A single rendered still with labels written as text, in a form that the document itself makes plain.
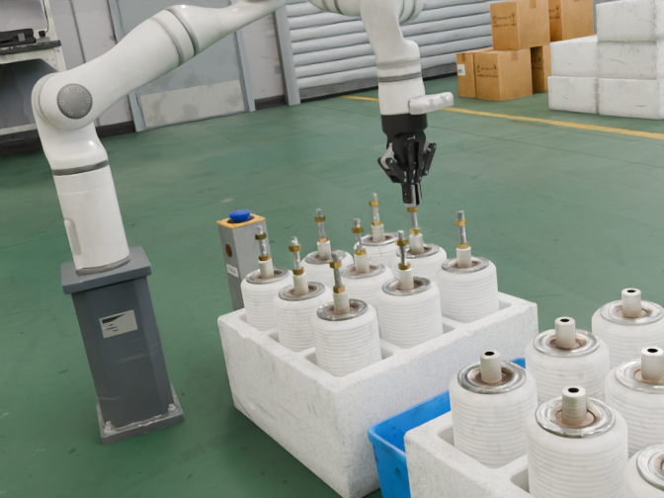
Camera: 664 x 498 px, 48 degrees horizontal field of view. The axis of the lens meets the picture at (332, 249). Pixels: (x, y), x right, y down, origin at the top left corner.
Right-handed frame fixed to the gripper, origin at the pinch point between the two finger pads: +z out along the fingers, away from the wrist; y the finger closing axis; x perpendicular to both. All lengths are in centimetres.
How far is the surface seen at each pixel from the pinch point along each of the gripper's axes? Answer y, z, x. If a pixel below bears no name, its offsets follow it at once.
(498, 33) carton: -341, -5, -209
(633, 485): 41, 11, 57
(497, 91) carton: -320, 30, -198
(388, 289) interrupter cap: 16.3, 10.0, 7.7
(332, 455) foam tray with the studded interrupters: 33.9, 28.7, 9.8
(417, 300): 16.3, 11.0, 13.1
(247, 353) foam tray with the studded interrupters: 28.8, 20.8, -14.3
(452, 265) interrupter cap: 3.6, 10.1, 10.0
